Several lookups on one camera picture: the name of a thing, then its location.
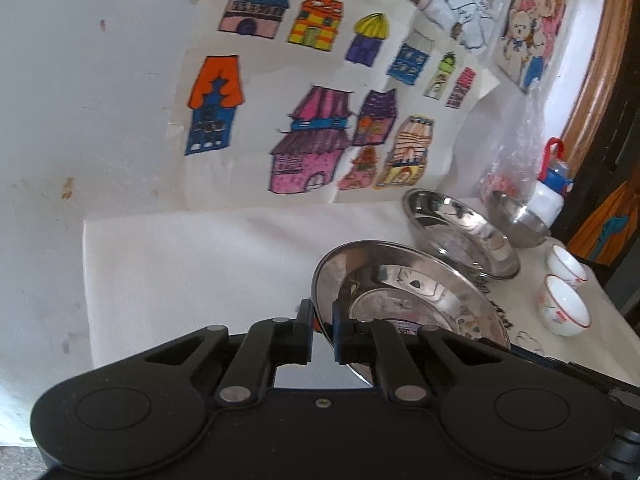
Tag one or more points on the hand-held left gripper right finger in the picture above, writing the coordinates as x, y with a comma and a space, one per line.
340, 332

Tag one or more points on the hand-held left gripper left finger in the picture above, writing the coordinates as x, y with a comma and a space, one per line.
304, 332

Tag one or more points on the steel plate with centre sticker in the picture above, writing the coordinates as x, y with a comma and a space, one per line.
425, 295

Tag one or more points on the plain steel plate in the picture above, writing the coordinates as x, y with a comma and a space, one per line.
460, 240

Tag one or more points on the steel bowl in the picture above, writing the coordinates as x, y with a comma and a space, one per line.
520, 220

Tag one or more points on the white bowl with red rim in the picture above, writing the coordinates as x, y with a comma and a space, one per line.
565, 265
562, 307

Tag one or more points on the white printed table mat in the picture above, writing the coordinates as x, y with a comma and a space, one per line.
200, 270

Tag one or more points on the clear plastic bag red contents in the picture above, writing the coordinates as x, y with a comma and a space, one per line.
520, 150

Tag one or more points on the coloured houses drawing paper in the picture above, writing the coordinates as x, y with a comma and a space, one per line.
310, 60

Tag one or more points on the orange painted board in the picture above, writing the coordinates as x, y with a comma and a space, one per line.
607, 225

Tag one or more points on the cartoon figures drawing paper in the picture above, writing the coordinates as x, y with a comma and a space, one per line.
465, 0

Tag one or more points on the girl with bear drawing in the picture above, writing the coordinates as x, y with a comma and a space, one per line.
537, 25

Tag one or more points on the curved wooden frame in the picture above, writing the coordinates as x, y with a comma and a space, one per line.
600, 70

